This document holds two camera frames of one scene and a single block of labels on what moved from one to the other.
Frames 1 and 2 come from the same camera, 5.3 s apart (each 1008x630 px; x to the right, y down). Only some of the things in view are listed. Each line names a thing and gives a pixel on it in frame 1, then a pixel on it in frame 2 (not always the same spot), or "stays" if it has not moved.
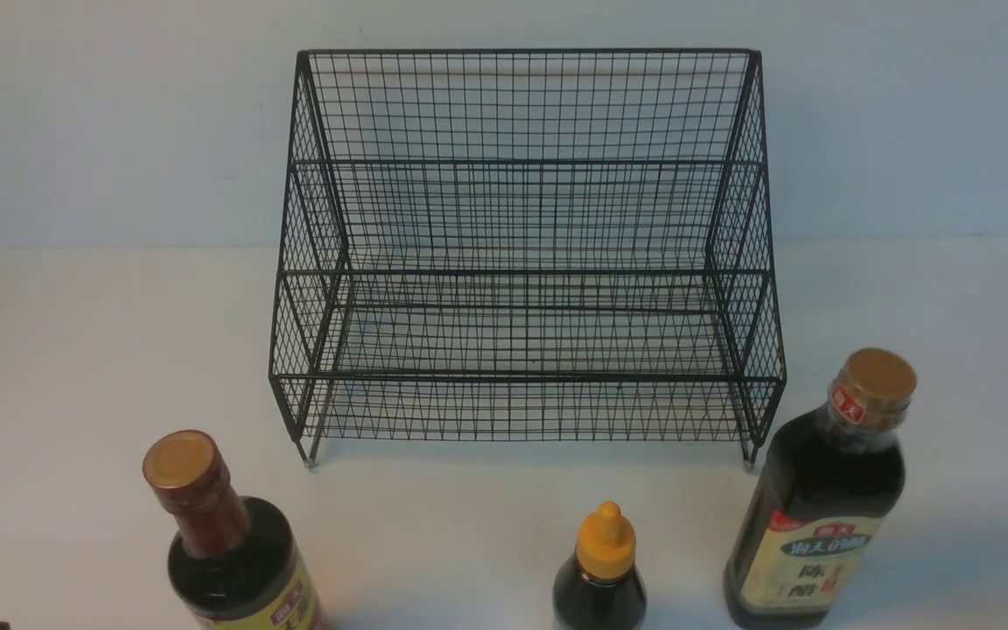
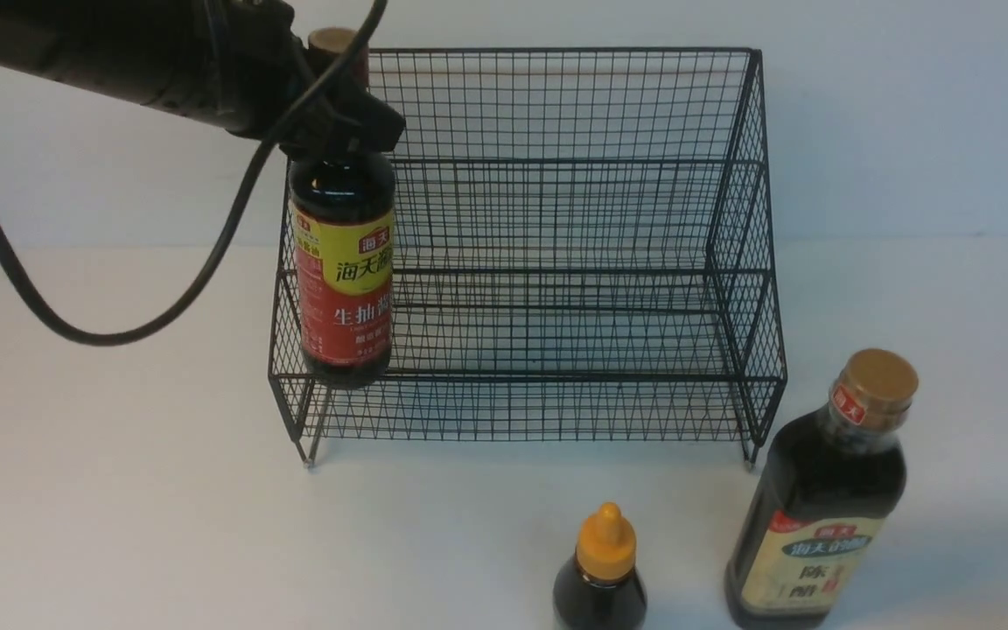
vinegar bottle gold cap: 832,473 stays
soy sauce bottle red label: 236,564 → 344,269
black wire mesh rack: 528,248 stays
